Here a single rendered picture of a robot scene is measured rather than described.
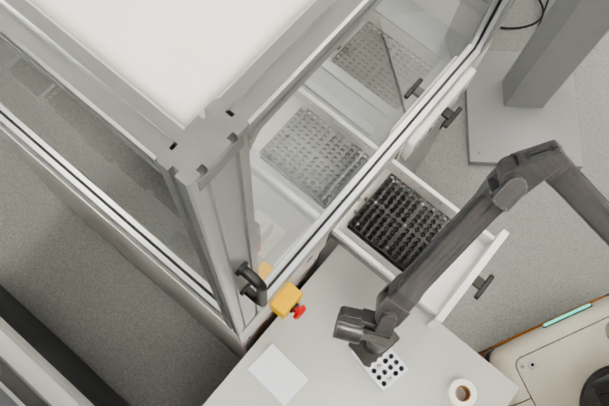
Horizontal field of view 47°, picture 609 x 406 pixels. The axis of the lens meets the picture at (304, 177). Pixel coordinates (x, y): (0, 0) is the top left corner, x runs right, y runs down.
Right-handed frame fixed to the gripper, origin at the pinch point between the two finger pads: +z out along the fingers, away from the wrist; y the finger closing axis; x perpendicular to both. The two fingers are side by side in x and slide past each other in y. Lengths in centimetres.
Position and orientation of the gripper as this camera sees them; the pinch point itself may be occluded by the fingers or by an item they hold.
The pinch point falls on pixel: (368, 345)
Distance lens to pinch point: 171.8
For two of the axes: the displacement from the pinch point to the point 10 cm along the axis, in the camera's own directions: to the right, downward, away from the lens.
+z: -0.5, 3.4, 9.4
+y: -7.9, 5.7, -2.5
